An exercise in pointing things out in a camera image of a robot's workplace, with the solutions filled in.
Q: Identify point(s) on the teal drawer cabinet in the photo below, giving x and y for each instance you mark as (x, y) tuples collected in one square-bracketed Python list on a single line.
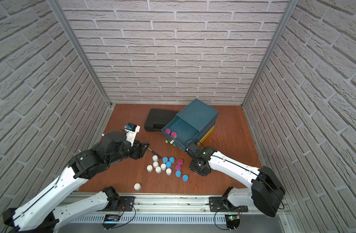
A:
[(199, 115)]

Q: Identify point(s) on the green plastic faucet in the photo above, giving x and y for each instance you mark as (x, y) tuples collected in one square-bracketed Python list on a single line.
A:
[(171, 142)]

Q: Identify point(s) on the left controller board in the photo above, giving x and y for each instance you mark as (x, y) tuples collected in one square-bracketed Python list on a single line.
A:
[(111, 221)]

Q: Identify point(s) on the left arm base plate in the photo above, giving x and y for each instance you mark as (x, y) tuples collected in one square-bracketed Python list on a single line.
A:
[(121, 203)]

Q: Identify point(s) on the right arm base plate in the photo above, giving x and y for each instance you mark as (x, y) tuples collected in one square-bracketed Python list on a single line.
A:
[(219, 204)]

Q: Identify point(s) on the black plastic tool case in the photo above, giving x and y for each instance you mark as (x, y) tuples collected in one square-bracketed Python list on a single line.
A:
[(158, 119)]

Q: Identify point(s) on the small claw hammer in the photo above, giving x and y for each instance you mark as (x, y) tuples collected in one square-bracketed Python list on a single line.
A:
[(154, 153)]

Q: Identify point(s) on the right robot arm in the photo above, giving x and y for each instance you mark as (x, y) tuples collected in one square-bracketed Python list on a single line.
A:
[(264, 190)]

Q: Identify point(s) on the teal top drawer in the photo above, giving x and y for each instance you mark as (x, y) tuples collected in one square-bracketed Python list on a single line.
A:
[(186, 134)]

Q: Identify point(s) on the controller board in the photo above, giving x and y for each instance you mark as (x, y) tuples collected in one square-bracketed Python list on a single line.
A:
[(111, 221), (232, 222)]

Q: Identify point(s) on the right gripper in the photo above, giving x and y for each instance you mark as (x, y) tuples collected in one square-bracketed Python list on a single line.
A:
[(191, 165)]

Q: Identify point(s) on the aluminium front rail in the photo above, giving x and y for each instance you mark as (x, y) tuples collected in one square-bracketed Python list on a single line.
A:
[(170, 204)]

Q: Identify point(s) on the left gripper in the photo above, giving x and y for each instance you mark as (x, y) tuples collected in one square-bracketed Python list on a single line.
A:
[(141, 149)]

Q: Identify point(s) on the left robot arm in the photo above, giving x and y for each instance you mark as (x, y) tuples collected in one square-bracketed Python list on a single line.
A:
[(45, 214)]

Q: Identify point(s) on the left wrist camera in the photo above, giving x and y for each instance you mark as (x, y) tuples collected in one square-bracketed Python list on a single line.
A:
[(132, 129)]

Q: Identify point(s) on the right controller board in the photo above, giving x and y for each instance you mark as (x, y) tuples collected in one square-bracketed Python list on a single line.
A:
[(232, 222)]

